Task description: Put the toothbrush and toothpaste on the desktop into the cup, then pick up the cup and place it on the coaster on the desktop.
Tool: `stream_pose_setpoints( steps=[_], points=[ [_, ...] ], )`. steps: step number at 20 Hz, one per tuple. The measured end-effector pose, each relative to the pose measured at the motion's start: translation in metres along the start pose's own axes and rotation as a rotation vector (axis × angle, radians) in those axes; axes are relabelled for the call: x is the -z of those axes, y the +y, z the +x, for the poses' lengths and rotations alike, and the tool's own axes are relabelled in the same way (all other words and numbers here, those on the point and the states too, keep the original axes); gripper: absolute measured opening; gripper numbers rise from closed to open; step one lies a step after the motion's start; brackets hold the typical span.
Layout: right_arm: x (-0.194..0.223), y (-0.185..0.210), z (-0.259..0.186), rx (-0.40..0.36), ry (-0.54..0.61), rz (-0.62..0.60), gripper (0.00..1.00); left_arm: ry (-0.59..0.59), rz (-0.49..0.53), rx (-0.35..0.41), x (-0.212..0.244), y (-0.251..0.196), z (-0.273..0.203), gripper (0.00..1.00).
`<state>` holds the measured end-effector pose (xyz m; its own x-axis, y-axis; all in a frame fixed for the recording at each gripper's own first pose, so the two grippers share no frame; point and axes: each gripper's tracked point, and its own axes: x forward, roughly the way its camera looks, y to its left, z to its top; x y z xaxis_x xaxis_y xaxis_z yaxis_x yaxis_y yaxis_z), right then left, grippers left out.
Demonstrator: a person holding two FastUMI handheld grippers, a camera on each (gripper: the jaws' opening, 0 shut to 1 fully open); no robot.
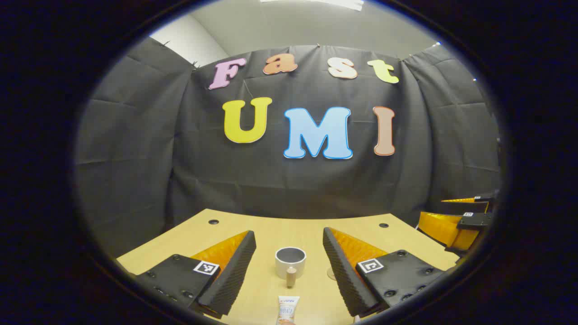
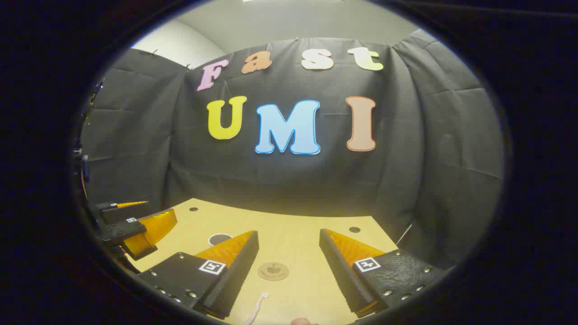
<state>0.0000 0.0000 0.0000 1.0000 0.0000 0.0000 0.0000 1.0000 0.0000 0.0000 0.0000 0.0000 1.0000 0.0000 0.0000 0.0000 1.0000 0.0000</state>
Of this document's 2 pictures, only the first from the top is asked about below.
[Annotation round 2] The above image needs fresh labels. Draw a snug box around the ceiling light panel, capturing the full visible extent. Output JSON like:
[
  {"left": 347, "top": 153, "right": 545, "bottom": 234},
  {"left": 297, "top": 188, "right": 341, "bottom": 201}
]
[{"left": 261, "top": 0, "right": 364, "bottom": 12}]

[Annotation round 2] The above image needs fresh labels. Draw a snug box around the white cup with wooden handle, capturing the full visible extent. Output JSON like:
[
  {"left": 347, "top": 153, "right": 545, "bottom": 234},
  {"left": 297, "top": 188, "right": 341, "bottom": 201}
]
[{"left": 275, "top": 246, "right": 307, "bottom": 288}]

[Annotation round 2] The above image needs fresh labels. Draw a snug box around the black backdrop cloth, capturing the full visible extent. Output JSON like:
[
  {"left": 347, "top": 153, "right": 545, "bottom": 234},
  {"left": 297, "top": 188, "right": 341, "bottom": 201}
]
[{"left": 75, "top": 36, "right": 502, "bottom": 258}]

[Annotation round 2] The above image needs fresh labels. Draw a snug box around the light wooden desktop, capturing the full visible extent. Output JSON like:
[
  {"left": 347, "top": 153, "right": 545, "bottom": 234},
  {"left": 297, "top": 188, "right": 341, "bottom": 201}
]
[{"left": 117, "top": 209, "right": 459, "bottom": 325}]

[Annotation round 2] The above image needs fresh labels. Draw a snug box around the white toothpaste tube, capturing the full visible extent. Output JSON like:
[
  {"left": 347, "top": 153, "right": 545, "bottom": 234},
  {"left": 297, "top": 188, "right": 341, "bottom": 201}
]
[{"left": 277, "top": 296, "right": 300, "bottom": 325}]

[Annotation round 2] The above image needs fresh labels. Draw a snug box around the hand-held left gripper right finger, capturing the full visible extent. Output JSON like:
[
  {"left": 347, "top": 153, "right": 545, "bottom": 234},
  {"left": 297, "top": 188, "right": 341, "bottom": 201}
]
[{"left": 322, "top": 227, "right": 452, "bottom": 317}]

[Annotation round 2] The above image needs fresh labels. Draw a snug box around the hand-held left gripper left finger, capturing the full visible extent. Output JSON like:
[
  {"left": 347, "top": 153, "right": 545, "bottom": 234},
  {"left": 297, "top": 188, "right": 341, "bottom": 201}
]
[{"left": 135, "top": 230, "right": 257, "bottom": 319}]

